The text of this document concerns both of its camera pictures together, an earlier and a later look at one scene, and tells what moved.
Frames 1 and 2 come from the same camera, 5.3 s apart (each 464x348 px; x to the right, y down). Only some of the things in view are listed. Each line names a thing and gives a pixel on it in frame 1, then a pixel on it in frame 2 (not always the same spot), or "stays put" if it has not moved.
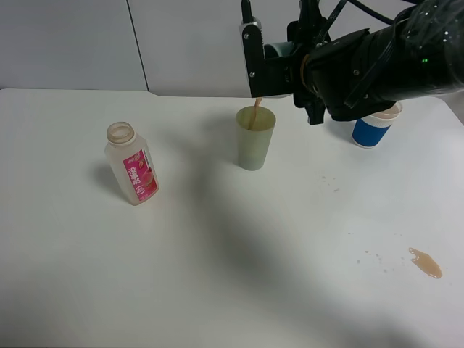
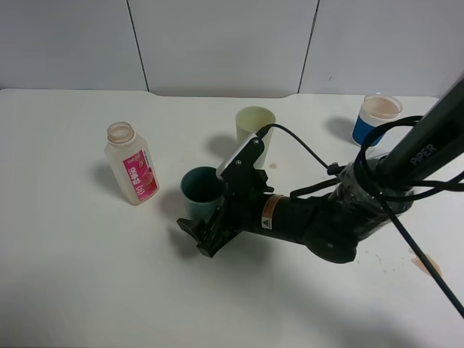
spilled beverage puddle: (426, 262) stays put
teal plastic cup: (282, 48) → (204, 191)
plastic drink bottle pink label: (132, 162) stays put
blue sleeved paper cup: (369, 132) stays put
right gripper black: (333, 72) → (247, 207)
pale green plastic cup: (255, 125) stays put
